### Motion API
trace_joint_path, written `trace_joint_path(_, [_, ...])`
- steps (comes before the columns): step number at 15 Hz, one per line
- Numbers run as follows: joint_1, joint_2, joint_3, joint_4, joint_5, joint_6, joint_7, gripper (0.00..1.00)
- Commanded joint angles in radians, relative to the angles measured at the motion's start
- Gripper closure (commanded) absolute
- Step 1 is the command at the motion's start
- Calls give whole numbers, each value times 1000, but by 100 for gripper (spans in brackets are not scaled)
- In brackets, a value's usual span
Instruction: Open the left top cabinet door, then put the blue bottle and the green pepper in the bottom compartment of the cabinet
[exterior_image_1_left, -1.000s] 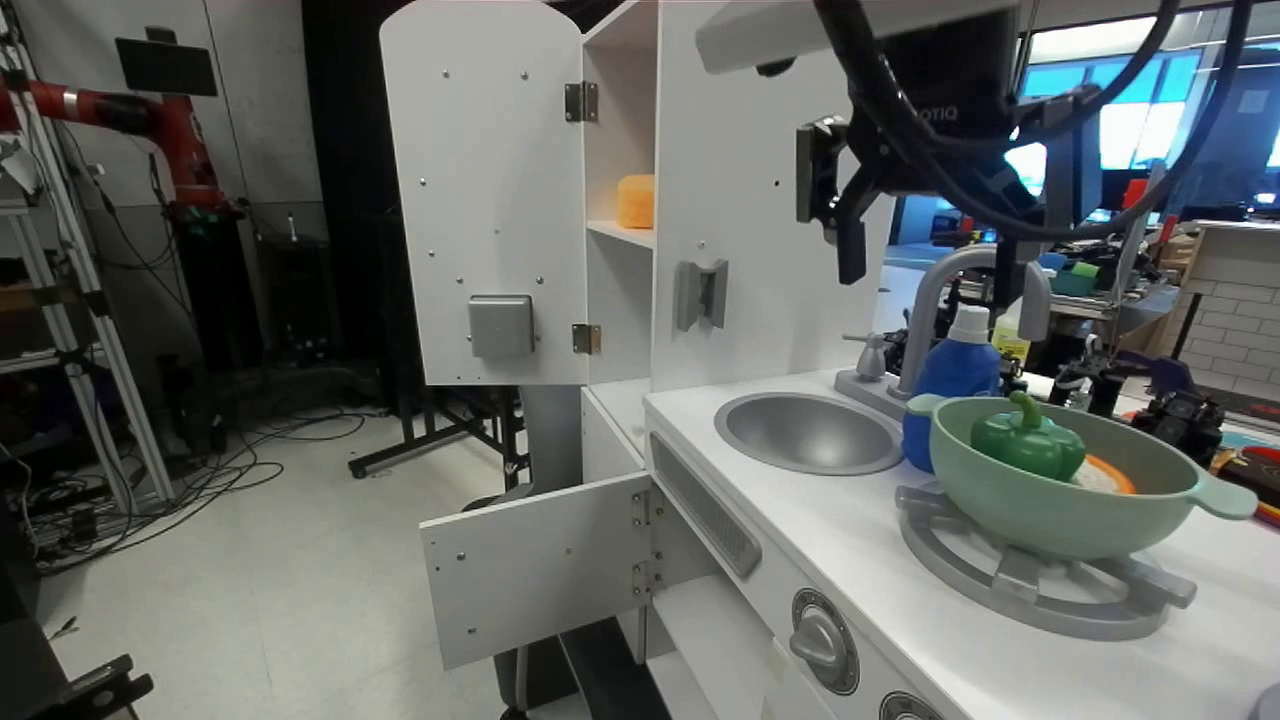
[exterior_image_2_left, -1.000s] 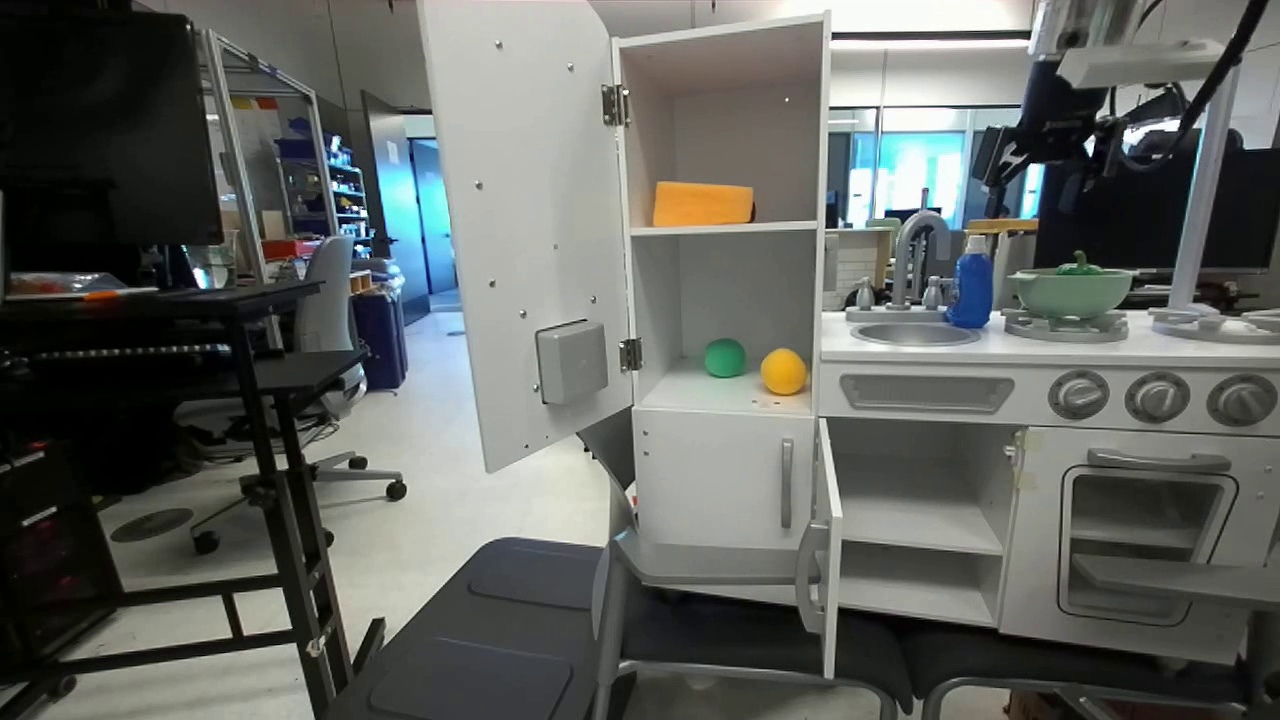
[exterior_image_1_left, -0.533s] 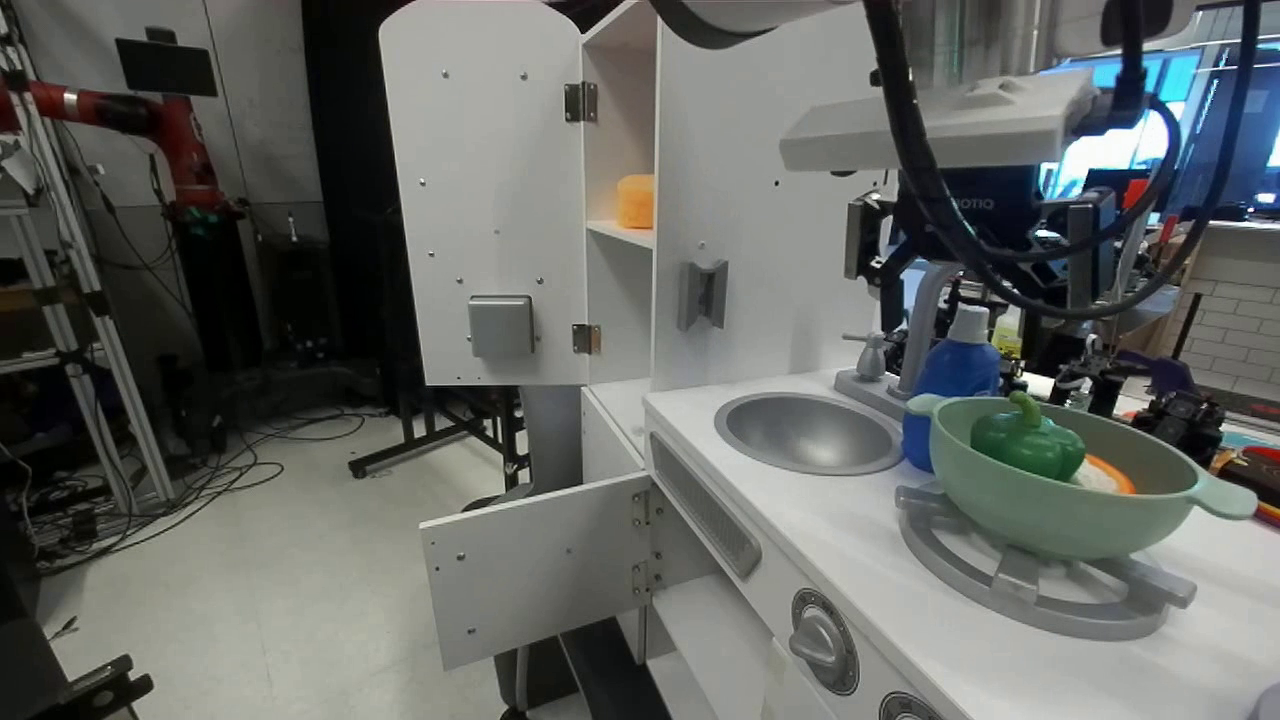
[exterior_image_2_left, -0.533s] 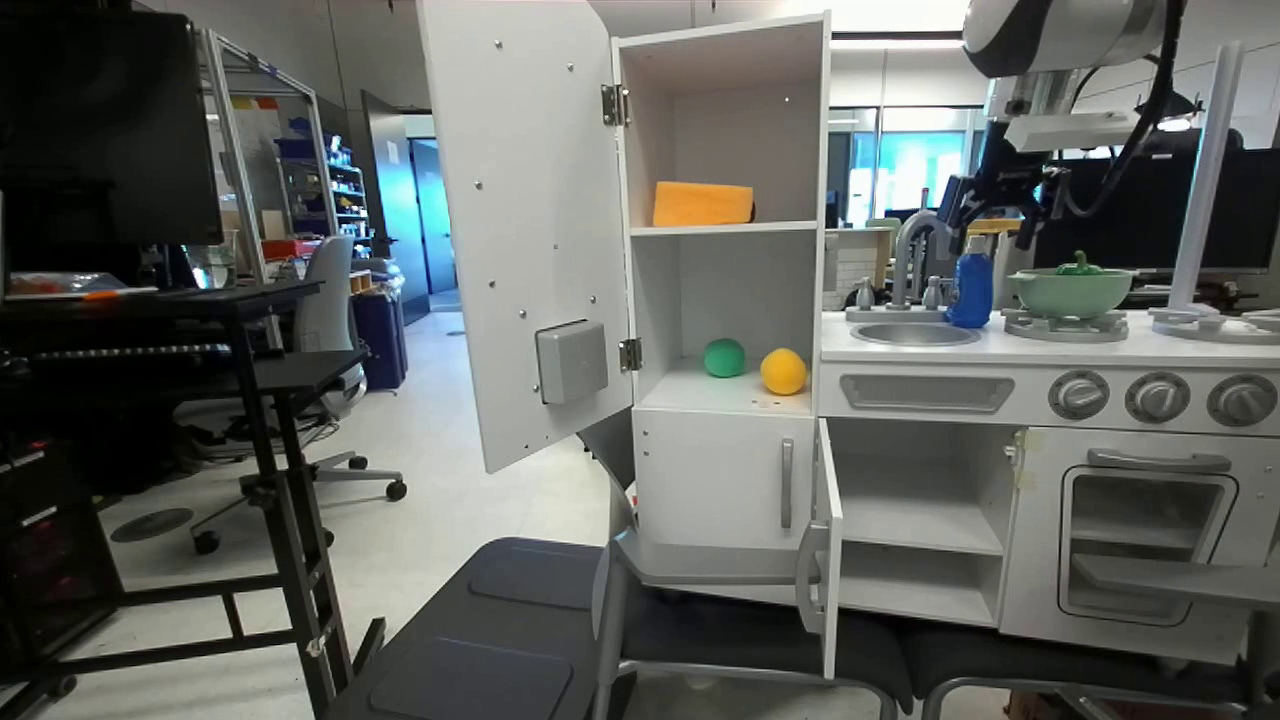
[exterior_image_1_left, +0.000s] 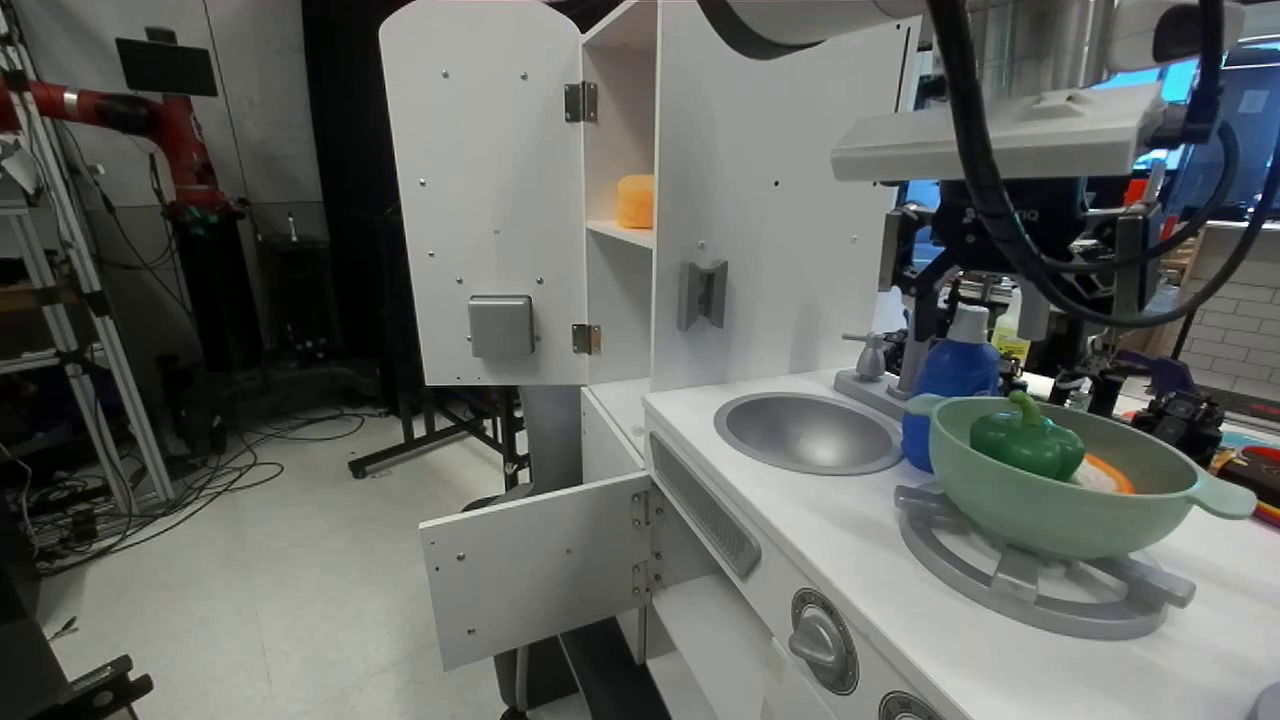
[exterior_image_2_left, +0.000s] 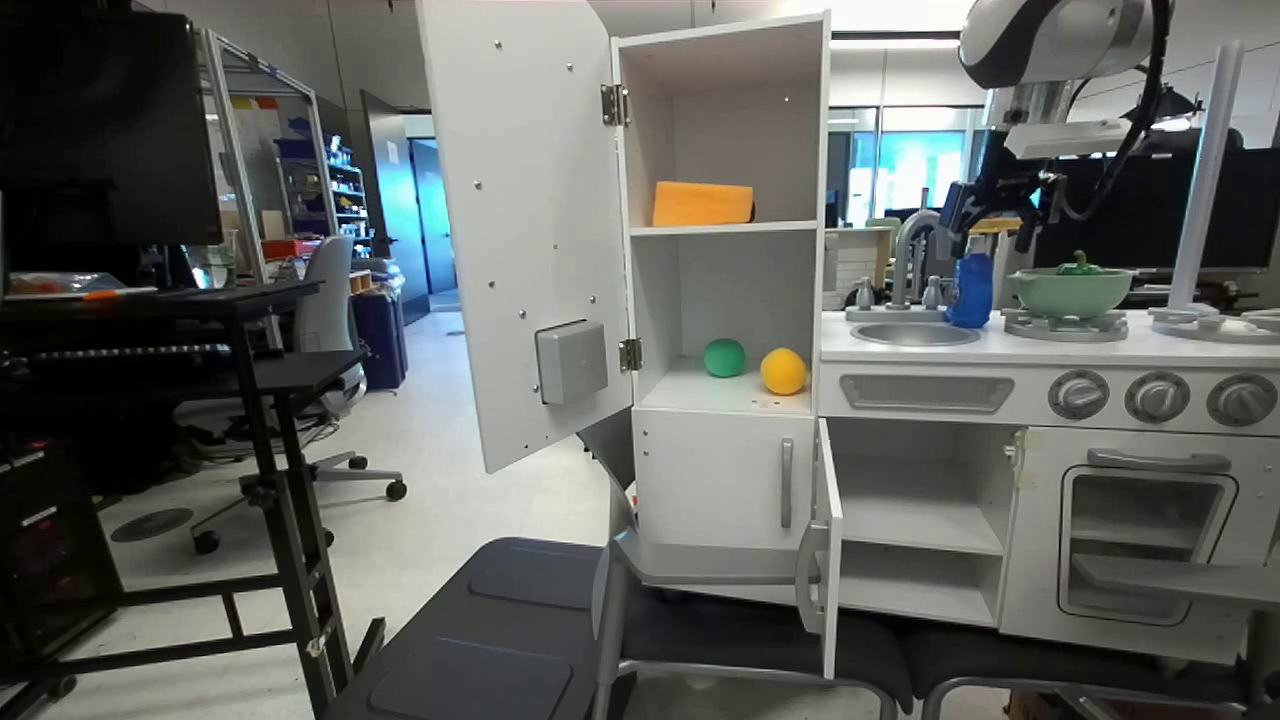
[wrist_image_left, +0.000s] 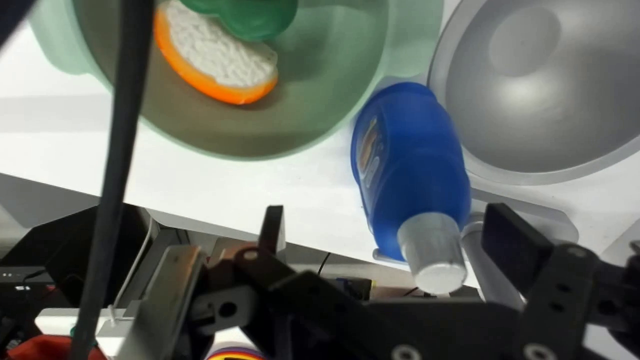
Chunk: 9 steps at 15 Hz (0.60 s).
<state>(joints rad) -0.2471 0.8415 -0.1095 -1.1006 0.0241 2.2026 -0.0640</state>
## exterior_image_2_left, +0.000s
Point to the green toy pepper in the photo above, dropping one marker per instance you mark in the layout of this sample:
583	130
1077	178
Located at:
1080	263

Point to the tall white cabinet door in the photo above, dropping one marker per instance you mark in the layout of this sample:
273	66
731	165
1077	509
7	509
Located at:
522	203

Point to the mint green toy pot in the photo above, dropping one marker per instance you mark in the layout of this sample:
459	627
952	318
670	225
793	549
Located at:
1066	299

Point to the white framed board panel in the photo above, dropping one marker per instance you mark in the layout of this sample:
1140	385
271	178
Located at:
265	163

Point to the grey office chair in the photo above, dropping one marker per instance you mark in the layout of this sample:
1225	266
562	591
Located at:
326	292

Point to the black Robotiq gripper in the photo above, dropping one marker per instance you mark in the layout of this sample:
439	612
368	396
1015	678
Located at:
1026	173

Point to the yellow toy ball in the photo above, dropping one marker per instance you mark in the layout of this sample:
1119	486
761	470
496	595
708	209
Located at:
786	373

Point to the white oven door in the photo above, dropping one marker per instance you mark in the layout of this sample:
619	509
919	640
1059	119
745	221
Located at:
1086	535

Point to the orange toy block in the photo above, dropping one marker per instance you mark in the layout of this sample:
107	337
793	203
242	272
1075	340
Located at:
700	204

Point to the grey stove knob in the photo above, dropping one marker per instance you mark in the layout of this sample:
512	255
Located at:
1157	396
1077	393
1242	401

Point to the grey chair back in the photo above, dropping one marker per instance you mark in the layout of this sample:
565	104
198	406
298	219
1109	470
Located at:
604	450

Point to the blue bin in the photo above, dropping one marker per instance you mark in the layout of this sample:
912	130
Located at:
382	340

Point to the black standing desk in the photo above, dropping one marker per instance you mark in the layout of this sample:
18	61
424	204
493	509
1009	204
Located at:
134	307

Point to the grey toy faucet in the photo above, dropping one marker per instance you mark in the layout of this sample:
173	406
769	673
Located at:
904	255

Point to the green toy ball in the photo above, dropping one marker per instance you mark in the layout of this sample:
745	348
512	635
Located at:
727	356

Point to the black padded seat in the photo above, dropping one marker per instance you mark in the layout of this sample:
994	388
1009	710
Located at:
464	640

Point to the black drawer unit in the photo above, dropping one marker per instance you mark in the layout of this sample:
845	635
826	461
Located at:
55	561

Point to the black wide monitor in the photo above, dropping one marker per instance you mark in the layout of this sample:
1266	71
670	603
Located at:
1253	215

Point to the white sink cabinet door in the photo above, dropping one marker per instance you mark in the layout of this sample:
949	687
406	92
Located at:
826	535

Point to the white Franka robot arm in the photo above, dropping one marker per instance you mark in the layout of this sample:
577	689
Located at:
1052	42

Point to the grey sink basin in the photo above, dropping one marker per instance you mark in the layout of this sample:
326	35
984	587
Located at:
904	329

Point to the white slanted pole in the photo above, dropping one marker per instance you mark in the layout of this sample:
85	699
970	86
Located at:
1207	173

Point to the blue toy bottle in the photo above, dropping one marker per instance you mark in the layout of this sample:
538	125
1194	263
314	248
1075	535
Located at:
970	299

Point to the white toy play kitchen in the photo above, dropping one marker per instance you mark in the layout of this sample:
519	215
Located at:
934	352

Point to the black computer monitor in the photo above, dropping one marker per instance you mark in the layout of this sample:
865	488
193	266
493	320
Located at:
92	135

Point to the grey stove burner grate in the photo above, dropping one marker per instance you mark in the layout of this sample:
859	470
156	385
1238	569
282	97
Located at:
1194	320
1026	325

